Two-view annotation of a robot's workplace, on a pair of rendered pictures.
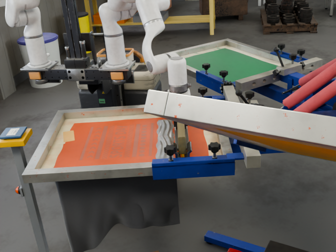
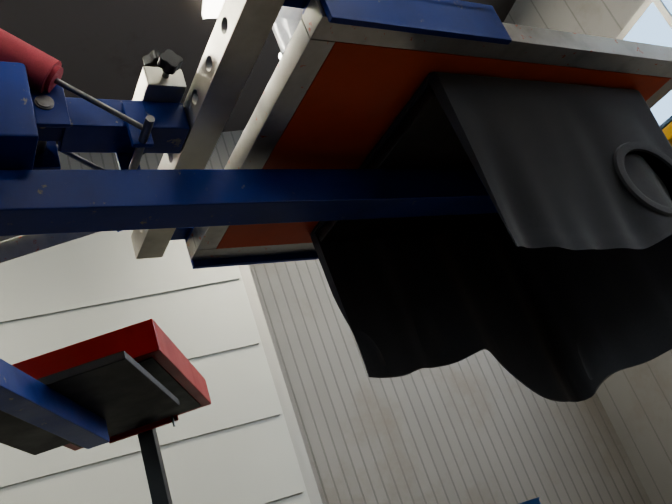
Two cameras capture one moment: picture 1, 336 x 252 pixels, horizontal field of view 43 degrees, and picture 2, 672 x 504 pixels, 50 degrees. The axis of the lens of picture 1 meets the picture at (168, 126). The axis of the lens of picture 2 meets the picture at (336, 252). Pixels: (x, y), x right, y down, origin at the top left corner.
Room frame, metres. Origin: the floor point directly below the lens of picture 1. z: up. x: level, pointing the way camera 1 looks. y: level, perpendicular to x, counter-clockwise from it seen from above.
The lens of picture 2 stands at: (2.39, -0.73, 0.35)
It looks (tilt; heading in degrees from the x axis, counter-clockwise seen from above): 24 degrees up; 143
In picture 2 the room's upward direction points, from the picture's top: 20 degrees counter-clockwise
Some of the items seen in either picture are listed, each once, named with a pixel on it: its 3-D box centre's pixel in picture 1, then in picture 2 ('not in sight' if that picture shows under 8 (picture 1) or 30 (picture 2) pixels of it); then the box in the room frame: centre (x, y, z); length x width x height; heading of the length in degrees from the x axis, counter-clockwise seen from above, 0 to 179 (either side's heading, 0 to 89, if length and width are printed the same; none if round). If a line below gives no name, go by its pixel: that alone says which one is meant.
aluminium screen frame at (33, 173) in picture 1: (133, 136); (439, 155); (1.62, 0.15, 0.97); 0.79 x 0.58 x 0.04; 88
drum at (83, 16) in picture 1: (78, 33); not in sight; (6.51, 1.26, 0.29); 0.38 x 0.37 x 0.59; 77
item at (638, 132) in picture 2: not in sight; (579, 186); (1.80, 0.20, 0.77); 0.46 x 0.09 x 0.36; 88
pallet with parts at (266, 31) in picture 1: (286, 11); not in sight; (7.24, -2.17, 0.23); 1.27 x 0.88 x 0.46; 167
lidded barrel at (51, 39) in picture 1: (42, 60); not in sight; (5.19, 1.51, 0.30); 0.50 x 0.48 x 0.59; 77
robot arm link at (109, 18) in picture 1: (113, 18); not in sight; (2.12, 0.23, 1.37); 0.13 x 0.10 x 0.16; 120
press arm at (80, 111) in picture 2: not in sight; (123, 126); (1.60, -0.41, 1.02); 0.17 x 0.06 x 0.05; 88
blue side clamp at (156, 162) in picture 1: (193, 166); (265, 241); (1.33, -0.08, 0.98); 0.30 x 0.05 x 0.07; 88
